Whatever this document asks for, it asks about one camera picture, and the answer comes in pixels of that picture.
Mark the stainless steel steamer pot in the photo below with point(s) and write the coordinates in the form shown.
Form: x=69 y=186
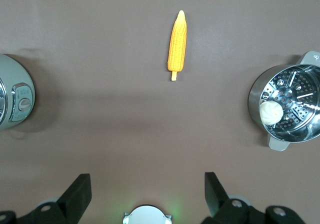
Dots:
x=256 y=96

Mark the white steamed bun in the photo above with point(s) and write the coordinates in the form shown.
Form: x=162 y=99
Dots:
x=271 y=112

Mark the brown table cloth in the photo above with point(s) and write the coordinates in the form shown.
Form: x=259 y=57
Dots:
x=125 y=109

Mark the grey-green electric cooking pot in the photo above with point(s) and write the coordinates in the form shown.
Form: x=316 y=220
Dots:
x=12 y=96

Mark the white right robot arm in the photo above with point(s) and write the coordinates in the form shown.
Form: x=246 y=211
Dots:
x=147 y=215

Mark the yellow corn cob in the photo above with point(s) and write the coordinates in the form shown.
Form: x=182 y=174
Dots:
x=178 y=46

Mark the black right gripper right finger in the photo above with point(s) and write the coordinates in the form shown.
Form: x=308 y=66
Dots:
x=217 y=199

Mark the perforated steel steamer basket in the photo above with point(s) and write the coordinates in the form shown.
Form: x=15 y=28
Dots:
x=295 y=104

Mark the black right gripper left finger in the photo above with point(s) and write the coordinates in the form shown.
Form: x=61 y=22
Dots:
x=75 y=201

